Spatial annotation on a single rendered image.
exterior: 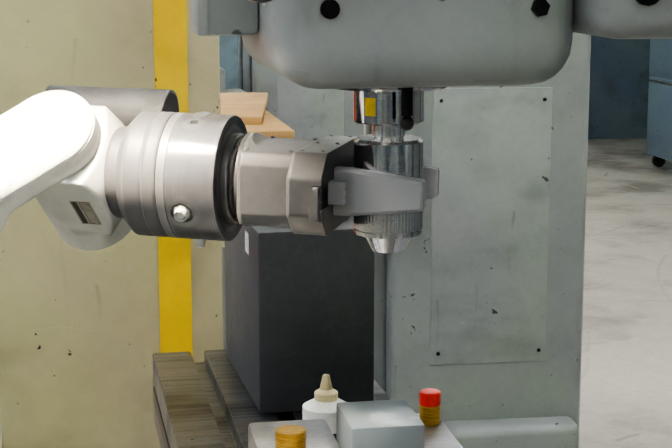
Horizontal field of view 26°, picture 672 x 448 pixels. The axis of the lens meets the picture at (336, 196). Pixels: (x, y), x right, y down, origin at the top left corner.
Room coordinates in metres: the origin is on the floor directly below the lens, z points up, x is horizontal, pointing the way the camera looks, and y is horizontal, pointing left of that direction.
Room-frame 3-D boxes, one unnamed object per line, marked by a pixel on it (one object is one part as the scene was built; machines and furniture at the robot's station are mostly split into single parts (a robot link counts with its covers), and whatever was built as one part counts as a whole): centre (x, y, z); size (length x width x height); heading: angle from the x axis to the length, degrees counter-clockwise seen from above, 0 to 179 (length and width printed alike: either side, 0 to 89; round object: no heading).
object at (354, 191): (0.94, -0.03, 1.24); 0.06 x 0.02 x 0.03; 76
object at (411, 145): (0.97, -0.04, 1.26); 0.05 x 0.05 x 0.01
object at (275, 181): (1.00, 0.05, 1.23); 0.13 x 0.12 x 0.10; 166
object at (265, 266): (1.52, 0.04, 1.03); 0.22 x 0.12 x 0.20; 13
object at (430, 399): (1.05, -0.07, 1.05); 0.02 x 0.02 x 0.03
